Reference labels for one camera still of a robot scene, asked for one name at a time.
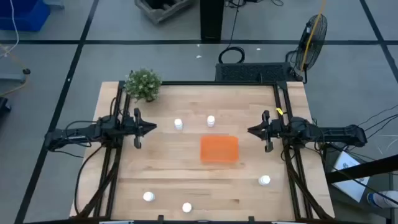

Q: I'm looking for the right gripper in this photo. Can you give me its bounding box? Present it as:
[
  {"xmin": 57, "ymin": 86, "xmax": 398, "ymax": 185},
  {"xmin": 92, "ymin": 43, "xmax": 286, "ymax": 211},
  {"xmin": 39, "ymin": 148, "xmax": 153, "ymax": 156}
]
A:
[{"xmin": 247, "ymin": 110, "xmax": 292, "ymax": 153}]

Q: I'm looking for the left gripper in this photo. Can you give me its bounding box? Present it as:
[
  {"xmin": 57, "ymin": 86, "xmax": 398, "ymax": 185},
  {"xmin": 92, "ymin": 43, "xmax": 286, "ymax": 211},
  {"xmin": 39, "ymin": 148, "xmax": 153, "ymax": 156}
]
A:
[{"xmin": 122, "ymin": 107, "xmax": 157, "ymax": 149}]

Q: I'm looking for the orange plastic basket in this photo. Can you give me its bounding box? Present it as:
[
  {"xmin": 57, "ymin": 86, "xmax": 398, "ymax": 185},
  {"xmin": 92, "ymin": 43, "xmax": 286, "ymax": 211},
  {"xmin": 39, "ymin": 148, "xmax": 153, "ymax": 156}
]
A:
[{"xmin": 200, "ymin": 135, "xmax": 239, "ymax": 164}]

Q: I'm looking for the small green potted plant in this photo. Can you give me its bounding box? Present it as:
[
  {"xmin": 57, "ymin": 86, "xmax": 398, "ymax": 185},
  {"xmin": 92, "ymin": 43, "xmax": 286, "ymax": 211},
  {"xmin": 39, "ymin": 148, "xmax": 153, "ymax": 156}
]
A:
[{"xmin": 124, "ymin": 68, "xmax": 163, "ymax": 103}]

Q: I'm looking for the black perforated metal case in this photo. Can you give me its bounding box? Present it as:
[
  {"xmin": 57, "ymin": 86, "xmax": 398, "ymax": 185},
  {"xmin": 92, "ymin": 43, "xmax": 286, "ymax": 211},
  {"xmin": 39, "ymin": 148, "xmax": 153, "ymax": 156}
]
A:
[{"xmin": 215, "ymin": 62, "xmax": 295, "ymax": 83}]

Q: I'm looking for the white cardboard box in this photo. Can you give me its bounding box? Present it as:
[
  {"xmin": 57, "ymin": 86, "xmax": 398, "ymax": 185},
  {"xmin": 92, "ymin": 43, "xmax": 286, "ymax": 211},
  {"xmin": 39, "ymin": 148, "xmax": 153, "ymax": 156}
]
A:
[{"xmin": 330, "ymin": 151, "xmax": 371, "ymax": 203}]

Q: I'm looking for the black floor fan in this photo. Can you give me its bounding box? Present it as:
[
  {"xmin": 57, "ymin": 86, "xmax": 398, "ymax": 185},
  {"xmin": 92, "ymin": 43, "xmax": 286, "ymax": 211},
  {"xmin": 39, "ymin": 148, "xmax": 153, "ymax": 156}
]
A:
[{"xmin": 294, "ymin": 14, "xmax": 328, "ymax": 74}]

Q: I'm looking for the black metal beam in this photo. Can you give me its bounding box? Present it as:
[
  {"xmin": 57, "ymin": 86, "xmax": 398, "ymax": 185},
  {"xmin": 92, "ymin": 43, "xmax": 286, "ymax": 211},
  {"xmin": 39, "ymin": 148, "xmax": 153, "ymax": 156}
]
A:
[{"xmin": 325, "ymin": 154, "xmax": 398, "ymax": 184}]

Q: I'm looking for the grey wooden crate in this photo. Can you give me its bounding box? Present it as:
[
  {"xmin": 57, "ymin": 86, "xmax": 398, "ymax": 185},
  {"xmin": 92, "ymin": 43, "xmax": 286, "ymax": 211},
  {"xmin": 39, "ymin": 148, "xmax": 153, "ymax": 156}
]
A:
[{"xmin": 134, "ymin": 0, "xmax": 195, "ymax": 25}]

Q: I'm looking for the person's shoe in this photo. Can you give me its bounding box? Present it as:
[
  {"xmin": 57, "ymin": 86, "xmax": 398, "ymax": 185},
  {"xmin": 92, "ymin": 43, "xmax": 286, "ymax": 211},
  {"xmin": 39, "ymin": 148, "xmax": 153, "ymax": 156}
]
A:
[{"xmin": 366, "ymin": 190, "xmax": 398, "ymax": 208}]

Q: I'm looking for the grey stand base with caster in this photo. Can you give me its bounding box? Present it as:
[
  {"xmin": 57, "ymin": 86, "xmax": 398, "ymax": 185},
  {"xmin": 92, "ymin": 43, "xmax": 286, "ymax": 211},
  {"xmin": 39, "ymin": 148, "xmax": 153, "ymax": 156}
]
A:
[{"xmin": 0, "ymin": 68, "xmax": 31, "ymax": 83}]

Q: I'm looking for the black floor object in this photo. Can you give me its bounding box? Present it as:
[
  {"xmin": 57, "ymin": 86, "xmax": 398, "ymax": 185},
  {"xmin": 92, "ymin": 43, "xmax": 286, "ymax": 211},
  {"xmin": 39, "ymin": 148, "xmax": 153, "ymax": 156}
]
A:
[{"xmin": 0, "ymin": 96, "xmax": 12, "ymax": 113}]

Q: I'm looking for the blue plastic bin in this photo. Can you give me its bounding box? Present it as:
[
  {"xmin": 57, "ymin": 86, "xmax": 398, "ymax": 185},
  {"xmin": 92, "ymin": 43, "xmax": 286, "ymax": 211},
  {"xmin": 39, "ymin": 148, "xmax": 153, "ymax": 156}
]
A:
[{"xmin": 0, "ymin": 0, "xmax": 51, "ymax": 32}]

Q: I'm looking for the black aluminium table frame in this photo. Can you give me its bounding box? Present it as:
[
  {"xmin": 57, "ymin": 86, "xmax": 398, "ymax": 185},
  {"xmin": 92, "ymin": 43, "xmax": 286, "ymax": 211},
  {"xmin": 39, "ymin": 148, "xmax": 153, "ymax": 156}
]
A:
[{"xmin": 70, "ymin": 80, "xmax": 335, "ymax": 224}]

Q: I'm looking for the coiled black cable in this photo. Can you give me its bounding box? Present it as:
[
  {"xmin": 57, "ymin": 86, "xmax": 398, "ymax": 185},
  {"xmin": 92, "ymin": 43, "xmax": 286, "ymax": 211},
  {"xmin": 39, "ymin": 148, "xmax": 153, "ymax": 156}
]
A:
[{"xmin": 218, "ymin": 0, "xmax": 246, "ymax": 65}]

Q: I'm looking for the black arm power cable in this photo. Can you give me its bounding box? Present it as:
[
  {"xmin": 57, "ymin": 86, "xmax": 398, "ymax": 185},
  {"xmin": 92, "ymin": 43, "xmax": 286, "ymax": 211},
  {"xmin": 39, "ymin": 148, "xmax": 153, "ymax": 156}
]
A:
[{"xmin": 73, "ymin": 144, "xmax": 105, "ymax": 215}]

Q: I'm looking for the long yellow cable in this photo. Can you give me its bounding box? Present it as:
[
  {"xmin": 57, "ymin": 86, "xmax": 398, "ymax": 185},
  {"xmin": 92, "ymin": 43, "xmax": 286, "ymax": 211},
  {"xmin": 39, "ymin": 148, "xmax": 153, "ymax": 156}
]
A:
[{"xmin": 298, "ymin": 0, "xmax": 327, "ymax": 78}]

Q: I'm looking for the black rectangular post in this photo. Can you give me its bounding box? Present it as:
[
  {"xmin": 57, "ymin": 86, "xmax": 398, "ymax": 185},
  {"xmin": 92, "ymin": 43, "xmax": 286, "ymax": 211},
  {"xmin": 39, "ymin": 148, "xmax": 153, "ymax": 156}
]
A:
[{"xmin": 200, "ymin": 0, "xmax": 225, "ymax": 41}]

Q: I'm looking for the yellow floor cable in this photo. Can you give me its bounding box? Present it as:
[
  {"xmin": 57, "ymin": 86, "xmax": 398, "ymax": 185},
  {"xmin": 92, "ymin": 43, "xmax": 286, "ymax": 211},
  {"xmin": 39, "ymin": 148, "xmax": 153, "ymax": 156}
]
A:
[{"xmin": 0, "ymin": 43, "xmax": 30, "ymax": 97}]

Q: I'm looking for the thin white cable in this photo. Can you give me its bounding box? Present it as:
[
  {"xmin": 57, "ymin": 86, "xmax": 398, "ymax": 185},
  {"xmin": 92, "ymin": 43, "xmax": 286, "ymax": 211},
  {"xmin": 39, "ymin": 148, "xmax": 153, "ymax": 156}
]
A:
[{"xmin": 0, "ymin": 0, "xmax": 20, "ymax": 60}]

